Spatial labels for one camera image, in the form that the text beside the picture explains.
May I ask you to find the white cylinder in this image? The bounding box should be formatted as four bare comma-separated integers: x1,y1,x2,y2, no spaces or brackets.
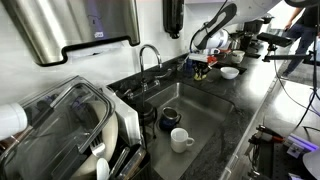
0,101,29,140

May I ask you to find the dark blue mug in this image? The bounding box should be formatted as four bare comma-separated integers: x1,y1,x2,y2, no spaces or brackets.
158,106,183,132

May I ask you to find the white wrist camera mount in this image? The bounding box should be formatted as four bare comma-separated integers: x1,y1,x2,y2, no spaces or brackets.
188,48,222,65

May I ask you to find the stainless paper towel dispenser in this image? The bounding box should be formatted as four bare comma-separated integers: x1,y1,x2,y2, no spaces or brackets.
1,0,142,67

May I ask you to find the person in blue jeans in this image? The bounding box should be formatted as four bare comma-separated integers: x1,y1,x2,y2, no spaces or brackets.
281,5,320,78

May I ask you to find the black wall soap dispenser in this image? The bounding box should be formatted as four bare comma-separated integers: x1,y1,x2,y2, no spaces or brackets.
162,0,185,40

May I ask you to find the cream ceramic mug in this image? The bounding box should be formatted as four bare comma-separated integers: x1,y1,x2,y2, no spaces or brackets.
230,50,246,65

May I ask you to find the small blue bottle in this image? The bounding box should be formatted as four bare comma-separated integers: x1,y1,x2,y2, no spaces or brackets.
184,57,195,75

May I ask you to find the chrome gooseneck faucet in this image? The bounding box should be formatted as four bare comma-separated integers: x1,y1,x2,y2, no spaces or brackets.
124,44,174,101

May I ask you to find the black countertop mat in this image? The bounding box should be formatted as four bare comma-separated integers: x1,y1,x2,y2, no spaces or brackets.
213,61,248,75

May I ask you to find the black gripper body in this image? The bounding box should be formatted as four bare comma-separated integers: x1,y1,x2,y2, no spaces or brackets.
192,60,213,72

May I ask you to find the black coffee canister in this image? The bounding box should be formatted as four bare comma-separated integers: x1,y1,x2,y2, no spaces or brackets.
239,32,254,51

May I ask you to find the black camera on mount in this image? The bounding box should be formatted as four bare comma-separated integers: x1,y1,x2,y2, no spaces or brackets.
256,32,320,65

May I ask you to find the black wire sink holder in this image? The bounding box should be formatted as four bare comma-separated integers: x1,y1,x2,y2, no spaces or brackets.
138,101,158,141

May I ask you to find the purple lit device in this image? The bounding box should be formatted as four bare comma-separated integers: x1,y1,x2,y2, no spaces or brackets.
286,133,320,159

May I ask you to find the red handled tool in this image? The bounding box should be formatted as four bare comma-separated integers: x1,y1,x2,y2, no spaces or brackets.
248,124,286,146

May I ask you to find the black dish rack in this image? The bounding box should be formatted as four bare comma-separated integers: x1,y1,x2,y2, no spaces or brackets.
109,143,153,180

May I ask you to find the white plastic tray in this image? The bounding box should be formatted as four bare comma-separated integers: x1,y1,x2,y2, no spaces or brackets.
101,85,143,147

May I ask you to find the white bowl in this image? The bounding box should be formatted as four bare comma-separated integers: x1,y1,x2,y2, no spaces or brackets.
220,66,240,80

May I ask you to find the long black cable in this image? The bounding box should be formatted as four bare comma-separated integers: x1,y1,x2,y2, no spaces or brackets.
273,59,320,117

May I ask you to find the large white plate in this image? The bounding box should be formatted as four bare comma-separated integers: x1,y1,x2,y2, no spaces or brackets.
71,99,120,179

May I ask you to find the white mug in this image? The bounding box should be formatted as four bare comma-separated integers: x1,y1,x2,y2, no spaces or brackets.
170,127,195,154

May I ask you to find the white round object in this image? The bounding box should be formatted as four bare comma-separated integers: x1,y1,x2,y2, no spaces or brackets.
302,148,320,180

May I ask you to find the stainless steel sink basin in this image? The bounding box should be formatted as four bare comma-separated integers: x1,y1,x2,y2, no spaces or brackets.
131,82,235,180

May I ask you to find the white spoon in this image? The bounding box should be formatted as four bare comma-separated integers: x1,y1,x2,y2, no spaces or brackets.
96,157,111,180

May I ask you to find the black coffee machine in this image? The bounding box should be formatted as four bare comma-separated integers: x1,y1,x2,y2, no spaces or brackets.
244,14,274,35

